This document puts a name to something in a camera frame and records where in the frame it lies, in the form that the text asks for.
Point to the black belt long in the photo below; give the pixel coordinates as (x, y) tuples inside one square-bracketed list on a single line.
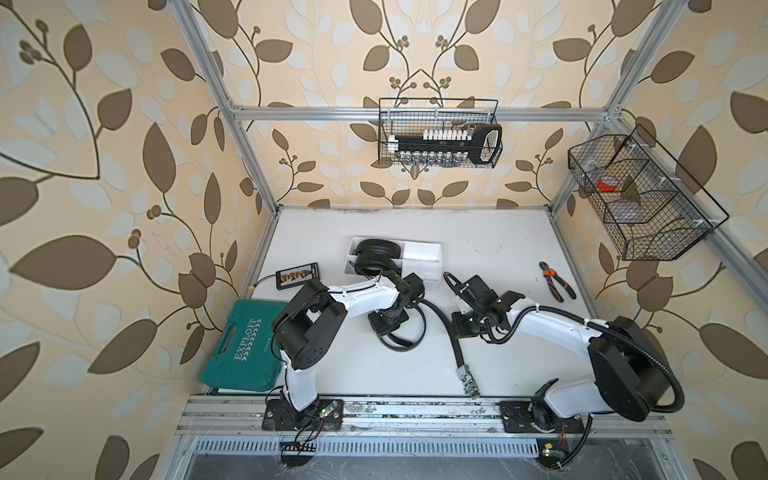
[(382, 247)]

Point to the black socket set rail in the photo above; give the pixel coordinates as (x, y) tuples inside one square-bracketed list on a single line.
[(477, 144)]

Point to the black bit holder box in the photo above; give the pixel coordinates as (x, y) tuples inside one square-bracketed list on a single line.
[(296, 276)]

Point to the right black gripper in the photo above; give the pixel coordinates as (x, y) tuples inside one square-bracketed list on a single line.
[(456, 318)]

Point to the back wire basket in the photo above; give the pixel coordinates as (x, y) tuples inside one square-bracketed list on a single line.
[(403, 115)]

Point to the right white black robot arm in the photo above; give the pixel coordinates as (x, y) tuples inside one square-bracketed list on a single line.
[(629, 376)]

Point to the aluminium front rail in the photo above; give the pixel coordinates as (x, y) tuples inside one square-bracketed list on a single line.
[(401, 416)]

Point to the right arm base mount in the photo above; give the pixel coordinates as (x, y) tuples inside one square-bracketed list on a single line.
[(519, 416)]

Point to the right wire basket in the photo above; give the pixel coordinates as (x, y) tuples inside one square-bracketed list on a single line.
[(661, 208)]

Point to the green plastic tool case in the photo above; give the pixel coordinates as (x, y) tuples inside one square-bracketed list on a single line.
[(243, 359)]

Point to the wire basket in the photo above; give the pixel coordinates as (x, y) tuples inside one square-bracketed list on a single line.
[(661, 208), (403, 115)]

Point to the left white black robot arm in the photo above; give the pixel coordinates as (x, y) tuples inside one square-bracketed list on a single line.
[(306, 328)]

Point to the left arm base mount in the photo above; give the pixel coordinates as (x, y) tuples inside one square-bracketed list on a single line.
[(280, 415)]

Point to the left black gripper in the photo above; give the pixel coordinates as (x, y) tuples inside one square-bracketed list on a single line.
[(381, 328)]

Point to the red item in basket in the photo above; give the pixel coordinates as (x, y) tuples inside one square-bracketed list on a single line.
[(607, 184)]

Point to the orange black pliers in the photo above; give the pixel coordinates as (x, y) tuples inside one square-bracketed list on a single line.
[(555, 281)]

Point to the white divided storage tray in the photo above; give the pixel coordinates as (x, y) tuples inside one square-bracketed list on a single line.
[(424, 259)]

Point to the black belt front loop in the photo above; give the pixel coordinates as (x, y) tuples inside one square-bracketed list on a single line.
[(372, 264)]

